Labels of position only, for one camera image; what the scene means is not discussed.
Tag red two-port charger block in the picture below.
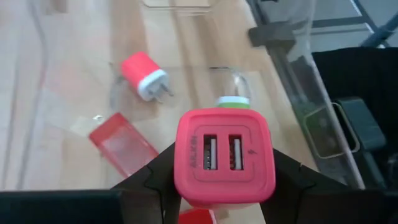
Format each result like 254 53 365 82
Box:
177 208 218 224

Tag clear plastic bin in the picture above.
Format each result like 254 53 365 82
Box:
0 0 368 190

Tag small pink and white charger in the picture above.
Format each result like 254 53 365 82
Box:
119 51 175 103

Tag red four-port charger block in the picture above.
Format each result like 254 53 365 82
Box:
88 111 160 179

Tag black aluminium table frame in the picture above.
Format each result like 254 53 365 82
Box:
247 0 398 49

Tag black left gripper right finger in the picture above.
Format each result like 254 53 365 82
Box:
259 147 346 224

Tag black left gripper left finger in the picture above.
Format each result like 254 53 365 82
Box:
111 142 183 224

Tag pink labelled two-port charger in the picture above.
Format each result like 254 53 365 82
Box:
173 107 277 210

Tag green and white charger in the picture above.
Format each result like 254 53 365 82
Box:
216 95 251 110

